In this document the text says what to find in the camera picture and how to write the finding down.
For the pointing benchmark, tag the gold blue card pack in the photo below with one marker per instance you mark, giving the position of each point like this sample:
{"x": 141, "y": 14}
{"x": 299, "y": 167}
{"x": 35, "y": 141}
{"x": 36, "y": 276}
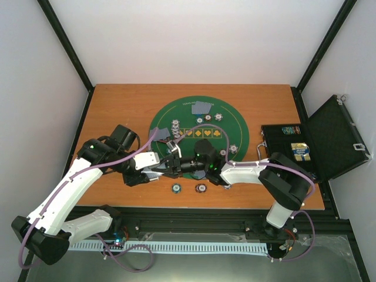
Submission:
{"x": 301, "y": 152}

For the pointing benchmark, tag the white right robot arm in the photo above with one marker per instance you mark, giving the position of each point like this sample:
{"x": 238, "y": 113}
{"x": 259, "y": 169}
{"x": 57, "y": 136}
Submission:
{"x": 288, "y": 184}

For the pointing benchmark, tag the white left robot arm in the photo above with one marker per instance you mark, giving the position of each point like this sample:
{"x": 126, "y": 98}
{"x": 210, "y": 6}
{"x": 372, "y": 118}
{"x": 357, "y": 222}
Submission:
{"x": 47, "y": 233}

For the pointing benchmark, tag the blue backed card deck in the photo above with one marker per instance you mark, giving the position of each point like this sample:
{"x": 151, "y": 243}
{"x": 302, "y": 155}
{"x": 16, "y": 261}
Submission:
{"x": 151, "y": 175}

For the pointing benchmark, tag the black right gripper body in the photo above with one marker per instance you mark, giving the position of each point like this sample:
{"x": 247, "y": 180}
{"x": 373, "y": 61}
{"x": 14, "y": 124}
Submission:
{"x": 191, "y": 167}

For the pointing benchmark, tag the black chip carrying case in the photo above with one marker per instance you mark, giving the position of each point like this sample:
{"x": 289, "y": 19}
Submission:
{"x": 336, "y": 146}

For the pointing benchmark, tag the black front frame rail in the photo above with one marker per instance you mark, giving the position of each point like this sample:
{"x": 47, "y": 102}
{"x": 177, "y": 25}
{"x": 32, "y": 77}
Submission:
{"x": 214, "y": 220}

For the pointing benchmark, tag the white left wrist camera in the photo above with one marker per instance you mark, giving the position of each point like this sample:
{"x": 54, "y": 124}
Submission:
{"x": 145, "y": 159}

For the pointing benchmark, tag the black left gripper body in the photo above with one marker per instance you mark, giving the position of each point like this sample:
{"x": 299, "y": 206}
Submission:
{"x": 129, "y": 179}

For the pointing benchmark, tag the purple white chip stack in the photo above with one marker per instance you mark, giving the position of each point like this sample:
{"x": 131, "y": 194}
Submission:
{"x": 227, "y": 187}

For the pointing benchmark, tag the black frame post left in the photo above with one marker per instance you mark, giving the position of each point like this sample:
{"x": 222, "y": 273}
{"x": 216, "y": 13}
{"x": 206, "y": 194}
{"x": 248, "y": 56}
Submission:
{"x": 64, "y": 40}

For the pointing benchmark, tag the multicolour chips in case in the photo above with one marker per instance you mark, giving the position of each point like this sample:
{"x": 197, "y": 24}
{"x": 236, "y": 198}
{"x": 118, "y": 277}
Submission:
{"x": 291, "y": 130}

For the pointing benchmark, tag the orange black chip stack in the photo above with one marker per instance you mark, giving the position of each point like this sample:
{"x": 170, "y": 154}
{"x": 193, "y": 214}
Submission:
{"x": 201, "y": 188}

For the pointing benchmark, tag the black frame post right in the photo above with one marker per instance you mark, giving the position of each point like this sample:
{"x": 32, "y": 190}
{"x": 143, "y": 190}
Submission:
{"x": 328, "y": 39}

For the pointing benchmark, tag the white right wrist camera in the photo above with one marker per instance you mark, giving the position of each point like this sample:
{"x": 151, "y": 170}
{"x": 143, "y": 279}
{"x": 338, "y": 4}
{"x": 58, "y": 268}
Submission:
{"x": 174, "y": 148}

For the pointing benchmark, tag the green blue chip stack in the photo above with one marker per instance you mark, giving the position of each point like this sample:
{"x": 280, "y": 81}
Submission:
{"x": 176, "y": 188}

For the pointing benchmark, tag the spread row of chips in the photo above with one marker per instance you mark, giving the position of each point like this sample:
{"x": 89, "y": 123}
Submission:
{"x": 175, "y": 128}

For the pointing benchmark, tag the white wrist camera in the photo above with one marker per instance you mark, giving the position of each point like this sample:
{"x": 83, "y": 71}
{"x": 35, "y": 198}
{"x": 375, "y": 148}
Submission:
{"x": 174, "y": 148}
{"x": 145, "y": 159}

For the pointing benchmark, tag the green round poker mat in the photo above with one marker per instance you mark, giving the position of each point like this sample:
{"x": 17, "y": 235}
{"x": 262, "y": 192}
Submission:
{"x": 231, "y": 130}

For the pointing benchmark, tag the black frame post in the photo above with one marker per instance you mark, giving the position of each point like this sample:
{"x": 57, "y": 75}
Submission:
{"x": 328, "y": 39}
{"x": 64, "y": 40}

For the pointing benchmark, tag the light blue cable duct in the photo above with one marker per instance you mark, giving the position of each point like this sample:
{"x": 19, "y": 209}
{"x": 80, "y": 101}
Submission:
{"x": 180, "y": 247}

